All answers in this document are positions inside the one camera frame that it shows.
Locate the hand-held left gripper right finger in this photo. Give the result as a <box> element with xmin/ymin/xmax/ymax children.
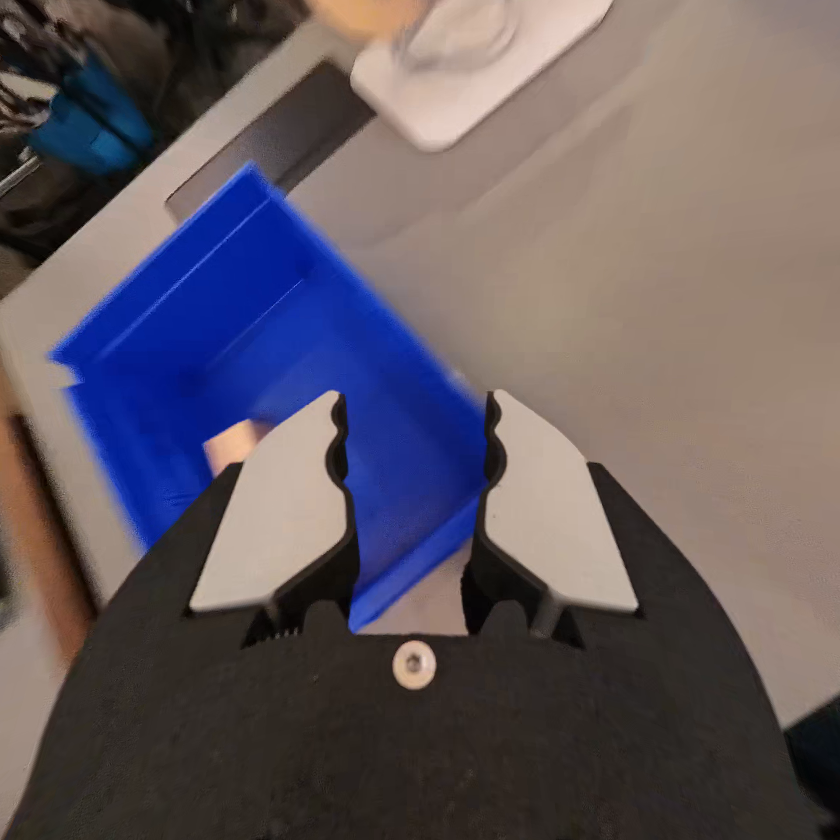
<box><xmin>462</xmin><ymin>389</ymin><xmax>641</xmax><ymax>641</ymax></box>

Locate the wooden cube with blue stripe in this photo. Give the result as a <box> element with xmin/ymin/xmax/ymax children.
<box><xmin>202</xmin><ymin>420</ymin><xmax>270</xmax><ymax>479</ymax></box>

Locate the blue plastic bin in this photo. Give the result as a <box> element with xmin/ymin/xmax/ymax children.
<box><xmin>49</xmin><ymin>161</ymin><xmax>493</xmax><ymax>636</ymax></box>

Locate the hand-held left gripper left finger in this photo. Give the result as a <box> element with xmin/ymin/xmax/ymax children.
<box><xmin>188</xmin><ymin>390</ymin><xmax>362</xmax><ymax>641</ymax></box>

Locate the wood and white document stand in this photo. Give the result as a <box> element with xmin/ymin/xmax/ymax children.
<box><xmin>308</xmin><ymin>0</ymin><xmax>614</xmax><ymax>153</ymax></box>

